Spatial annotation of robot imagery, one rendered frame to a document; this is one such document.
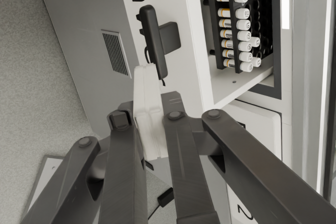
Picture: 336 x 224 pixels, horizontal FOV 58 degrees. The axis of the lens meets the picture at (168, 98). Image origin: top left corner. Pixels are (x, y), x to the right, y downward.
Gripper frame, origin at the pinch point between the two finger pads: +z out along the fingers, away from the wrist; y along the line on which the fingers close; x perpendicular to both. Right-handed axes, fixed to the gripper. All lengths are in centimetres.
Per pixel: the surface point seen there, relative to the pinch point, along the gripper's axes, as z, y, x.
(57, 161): 85, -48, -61
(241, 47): 19.8, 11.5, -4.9
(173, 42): 12.7, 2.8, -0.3
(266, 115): 21.2, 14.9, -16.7
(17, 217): 75, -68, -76
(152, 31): 11.3, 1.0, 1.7
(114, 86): 64, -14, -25
